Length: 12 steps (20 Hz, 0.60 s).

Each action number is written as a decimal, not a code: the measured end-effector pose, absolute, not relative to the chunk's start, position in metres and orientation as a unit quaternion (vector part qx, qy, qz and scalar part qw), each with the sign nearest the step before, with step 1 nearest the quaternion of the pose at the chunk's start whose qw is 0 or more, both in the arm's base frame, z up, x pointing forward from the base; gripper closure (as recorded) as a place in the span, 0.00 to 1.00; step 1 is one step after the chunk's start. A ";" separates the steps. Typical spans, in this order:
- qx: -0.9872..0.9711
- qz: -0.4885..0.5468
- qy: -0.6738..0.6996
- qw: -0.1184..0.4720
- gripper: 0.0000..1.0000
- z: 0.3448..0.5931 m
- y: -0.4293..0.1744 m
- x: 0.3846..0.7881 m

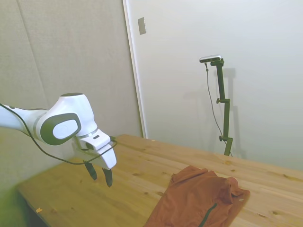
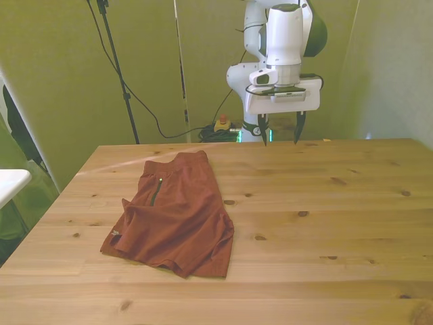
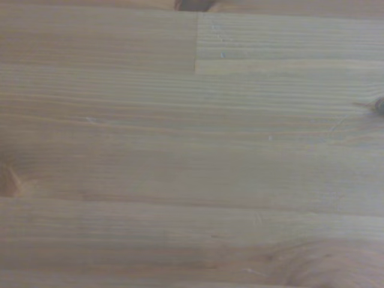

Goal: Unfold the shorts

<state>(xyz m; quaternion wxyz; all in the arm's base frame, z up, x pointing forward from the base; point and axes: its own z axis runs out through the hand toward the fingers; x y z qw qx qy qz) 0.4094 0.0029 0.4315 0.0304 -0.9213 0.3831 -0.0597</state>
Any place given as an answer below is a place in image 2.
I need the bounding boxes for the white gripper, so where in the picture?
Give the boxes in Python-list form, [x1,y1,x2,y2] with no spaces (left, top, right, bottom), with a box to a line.
[244,78,321,148]

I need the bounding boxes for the rust red shorts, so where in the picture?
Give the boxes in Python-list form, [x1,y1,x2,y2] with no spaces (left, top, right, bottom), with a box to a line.
[99,150,235,280]

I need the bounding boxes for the yellow emergency stop button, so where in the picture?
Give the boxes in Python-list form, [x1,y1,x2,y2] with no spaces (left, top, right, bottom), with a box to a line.
[213,114,231,133]

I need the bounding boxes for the black tripod stand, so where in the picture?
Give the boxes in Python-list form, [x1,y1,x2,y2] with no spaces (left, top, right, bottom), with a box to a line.
[97,0,141,145]

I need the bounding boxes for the white tray edge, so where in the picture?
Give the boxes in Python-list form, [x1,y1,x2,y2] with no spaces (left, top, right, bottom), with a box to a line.
[0,169,32,210]

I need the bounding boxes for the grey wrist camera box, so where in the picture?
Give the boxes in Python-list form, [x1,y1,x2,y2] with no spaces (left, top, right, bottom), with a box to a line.
[246,84,309,103]

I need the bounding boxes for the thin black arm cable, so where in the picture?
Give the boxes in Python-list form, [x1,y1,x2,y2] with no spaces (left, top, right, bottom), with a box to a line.
[235,22,324,99]

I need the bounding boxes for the black emergency stop cable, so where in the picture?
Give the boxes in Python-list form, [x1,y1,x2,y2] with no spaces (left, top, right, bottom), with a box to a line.
[215,88,235,118]

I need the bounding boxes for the coiled dark cable bundle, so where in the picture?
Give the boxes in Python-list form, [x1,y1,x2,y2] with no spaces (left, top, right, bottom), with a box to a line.
[198,124,243,144]

